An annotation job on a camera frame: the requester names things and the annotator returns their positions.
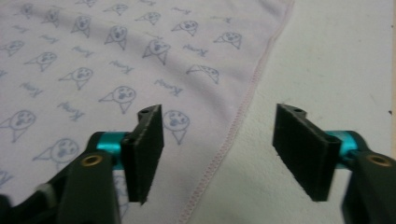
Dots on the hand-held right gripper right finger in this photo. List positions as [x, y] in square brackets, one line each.
[305, 149]

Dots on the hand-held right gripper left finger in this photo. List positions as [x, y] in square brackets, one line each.
[143, 155]

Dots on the lilac printed cloth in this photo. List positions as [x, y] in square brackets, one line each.
[124, 62]

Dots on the white grid mat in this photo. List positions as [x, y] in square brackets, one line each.
[311, 62]

